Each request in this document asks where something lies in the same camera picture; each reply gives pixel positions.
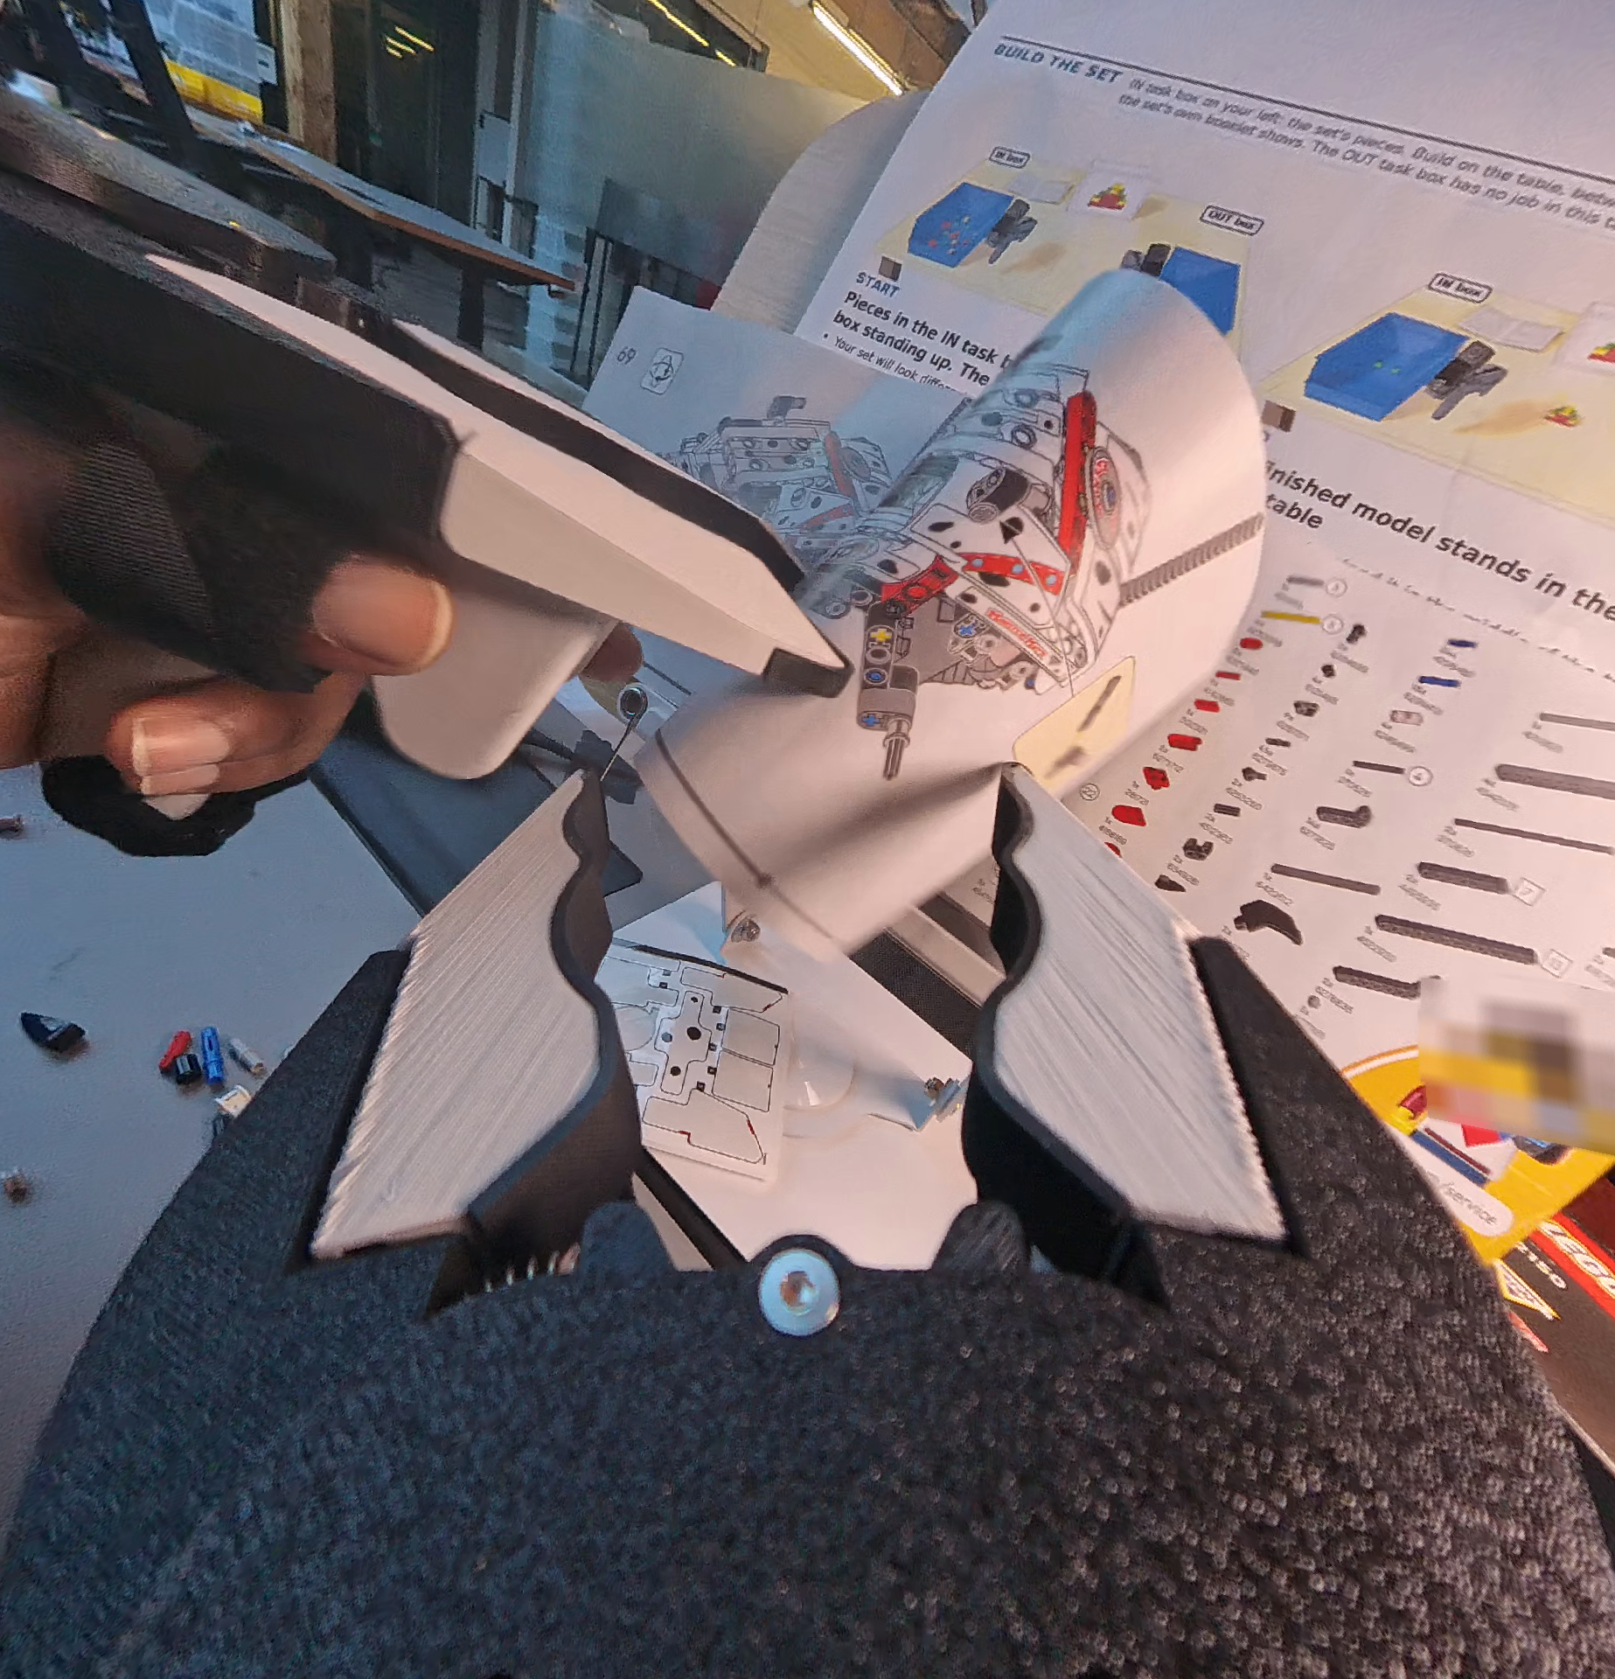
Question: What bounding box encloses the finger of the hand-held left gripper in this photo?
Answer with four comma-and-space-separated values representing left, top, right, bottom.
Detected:
434, 427, 857, 700
147, 254, 812, 592

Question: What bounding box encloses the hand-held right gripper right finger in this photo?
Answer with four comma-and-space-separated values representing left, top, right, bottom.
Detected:
967, 769, 1294, 1247

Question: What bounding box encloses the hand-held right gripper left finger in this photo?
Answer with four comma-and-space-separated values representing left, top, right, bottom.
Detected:
307, 769, 626, 1259

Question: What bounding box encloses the lego instruction booklet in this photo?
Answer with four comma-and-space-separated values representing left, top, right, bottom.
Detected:
584, 269, 1615, 1267

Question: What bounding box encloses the lego set box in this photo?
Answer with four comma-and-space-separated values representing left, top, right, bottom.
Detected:
1498, 1150, 1615, 1503

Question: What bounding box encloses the person's left hand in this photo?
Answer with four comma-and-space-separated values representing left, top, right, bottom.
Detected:
0, 355, 456, 803

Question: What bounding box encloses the white sticker sheet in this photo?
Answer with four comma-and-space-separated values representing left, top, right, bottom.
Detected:
597, 939, 793, 1179

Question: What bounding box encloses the white booklet stand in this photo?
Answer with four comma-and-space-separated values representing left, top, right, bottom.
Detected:
316, 676, 1015, 1267

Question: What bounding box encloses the printed task sheet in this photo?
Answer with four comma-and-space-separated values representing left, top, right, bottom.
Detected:
722, 32, 1615, 680

